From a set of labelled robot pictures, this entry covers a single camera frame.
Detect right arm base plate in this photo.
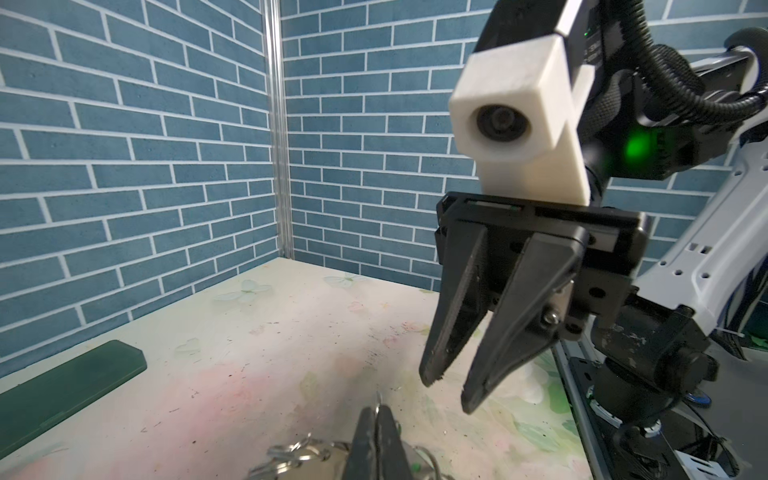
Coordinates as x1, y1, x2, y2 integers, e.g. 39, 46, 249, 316
563, 357, 743, 479

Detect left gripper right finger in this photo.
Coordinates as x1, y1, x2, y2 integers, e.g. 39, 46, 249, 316
376, 404, 413, 480

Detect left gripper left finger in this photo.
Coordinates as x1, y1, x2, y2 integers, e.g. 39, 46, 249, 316
341, 407, 378, 480

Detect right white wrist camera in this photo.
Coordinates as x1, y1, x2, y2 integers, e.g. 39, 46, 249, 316
449, 34, 595, 206

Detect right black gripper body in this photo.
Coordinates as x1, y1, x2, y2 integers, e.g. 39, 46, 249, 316
435, 192, 649, 336

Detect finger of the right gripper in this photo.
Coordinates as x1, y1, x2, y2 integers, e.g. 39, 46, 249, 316
461, 233, 584, 414
419, 221, 490, 387

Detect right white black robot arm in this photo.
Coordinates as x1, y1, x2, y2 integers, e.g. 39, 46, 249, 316
409, 1, 767, 269

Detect dark green sponge block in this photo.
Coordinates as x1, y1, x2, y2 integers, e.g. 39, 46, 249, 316
1, 340, 147, 458

